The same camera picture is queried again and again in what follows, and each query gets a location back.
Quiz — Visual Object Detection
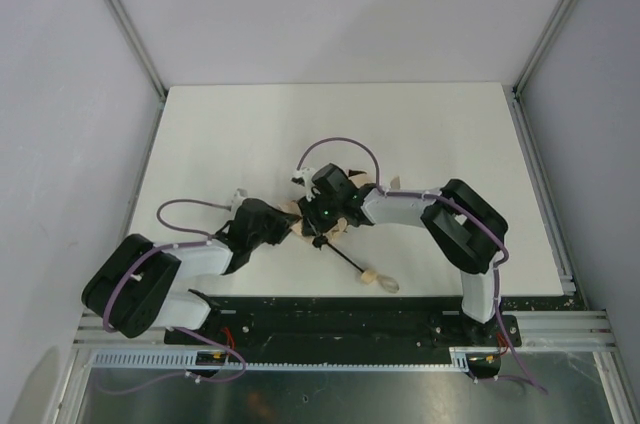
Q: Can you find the beige and black folding umbrella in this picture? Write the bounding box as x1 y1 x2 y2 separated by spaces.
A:
280 163 400 294

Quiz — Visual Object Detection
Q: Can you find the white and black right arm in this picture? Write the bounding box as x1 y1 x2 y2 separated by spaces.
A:
292 163 509 340

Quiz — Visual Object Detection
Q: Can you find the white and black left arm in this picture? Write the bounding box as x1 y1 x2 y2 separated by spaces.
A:
81 198 301 339

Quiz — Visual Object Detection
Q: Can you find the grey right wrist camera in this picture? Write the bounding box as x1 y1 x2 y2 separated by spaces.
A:
291 167 317 202

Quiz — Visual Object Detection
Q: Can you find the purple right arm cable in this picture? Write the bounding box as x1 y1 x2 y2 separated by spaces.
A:
297 136 549 393

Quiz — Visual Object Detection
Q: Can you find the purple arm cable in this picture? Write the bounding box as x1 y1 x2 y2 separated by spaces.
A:
297 136 549 393
94 199 236 395

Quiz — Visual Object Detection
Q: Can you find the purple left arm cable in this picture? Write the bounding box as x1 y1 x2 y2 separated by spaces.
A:
94 199 236 395

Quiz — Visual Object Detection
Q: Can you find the grey slotted cable duct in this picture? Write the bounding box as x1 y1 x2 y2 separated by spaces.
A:
89 346 506 373

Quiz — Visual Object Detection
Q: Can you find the aluminium extrusion bracket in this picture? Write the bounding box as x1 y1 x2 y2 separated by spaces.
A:
512 311 616 352

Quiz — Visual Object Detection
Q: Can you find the left aluminium frame post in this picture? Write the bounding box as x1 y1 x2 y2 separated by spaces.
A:
103 0 168 103

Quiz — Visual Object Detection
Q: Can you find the aluminium frame post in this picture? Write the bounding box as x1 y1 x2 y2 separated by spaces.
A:
512 0 579 95
103 0 168 103

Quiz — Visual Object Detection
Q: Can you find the right aluminium frame post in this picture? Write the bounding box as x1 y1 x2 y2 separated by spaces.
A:
512 0 579 95

